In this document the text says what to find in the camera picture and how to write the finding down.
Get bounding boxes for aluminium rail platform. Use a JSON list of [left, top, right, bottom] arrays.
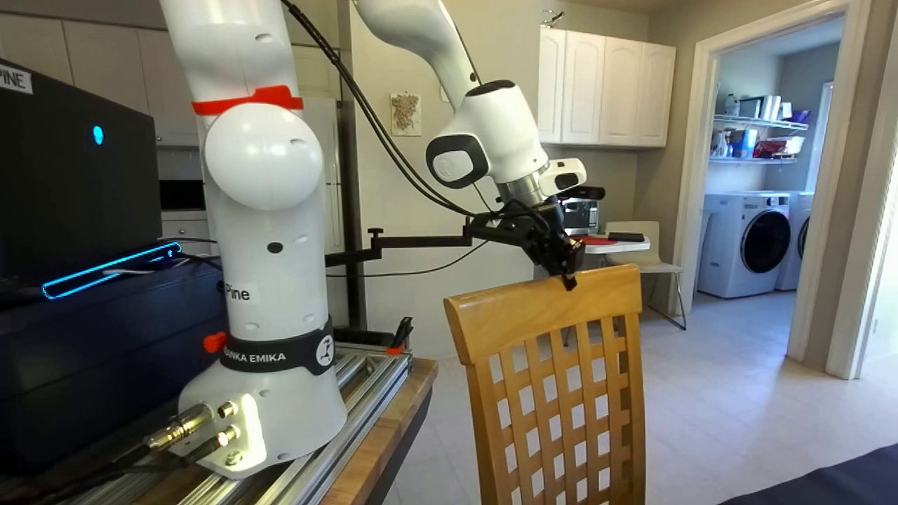
[[86, 343, 416, 505]]

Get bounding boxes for white wall cabinets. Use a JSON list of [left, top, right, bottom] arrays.
[[536, 25, 678, 152]]

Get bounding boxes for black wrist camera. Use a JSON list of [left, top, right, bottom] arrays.
[[463, 211, 529, 245]]

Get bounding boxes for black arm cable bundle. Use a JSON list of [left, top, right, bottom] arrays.
[[277, 0, 487, 220]]

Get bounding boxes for shiny metal appliance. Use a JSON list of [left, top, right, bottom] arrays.
[[552, 197, 601, 238]]

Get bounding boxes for brown wall picture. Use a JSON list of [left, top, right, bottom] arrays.
[[388, 92, 423, 140]]

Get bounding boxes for black vertical stand pole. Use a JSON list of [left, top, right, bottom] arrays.
[[334, 0, 371, 333]]

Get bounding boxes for white door frame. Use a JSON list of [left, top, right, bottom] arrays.
[[670, 0, 882, 381]]

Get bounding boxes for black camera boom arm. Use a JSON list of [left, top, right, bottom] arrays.
[[320, 220, 651, 269]]

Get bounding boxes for black clamp with orange tips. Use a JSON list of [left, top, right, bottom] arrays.
[[330, 314, 416, 360]]

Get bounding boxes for white washing machine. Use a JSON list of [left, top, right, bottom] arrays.
[[698, 190, 797, 304]]

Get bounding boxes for dark blue controller box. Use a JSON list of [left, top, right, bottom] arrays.
[[0, 238, 230, 475]]

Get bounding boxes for dark blue flat object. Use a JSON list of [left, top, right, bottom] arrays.
[[717, 444, 898, 505]]

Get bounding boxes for black computer tower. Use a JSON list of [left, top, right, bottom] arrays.
[[0, 60, 166, 305]]

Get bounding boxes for black stereo camera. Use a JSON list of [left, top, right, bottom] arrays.
[[559, 183, 608, 201]]

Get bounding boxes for white dryer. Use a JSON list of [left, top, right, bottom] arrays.
[[773, 190, 817, 294]]

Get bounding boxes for base cable with metal connector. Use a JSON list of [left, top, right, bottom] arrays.
[[0, 412, 216, 505]]

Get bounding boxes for wooden lattice-back chair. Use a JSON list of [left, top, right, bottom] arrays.
[[441, 260, 647, 505]]

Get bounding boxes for wall shelf with supplies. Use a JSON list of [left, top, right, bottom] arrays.
[[709, 91, 811, 164]]

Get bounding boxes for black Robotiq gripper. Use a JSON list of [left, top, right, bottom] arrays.
[[506, 194, 592, 291]]

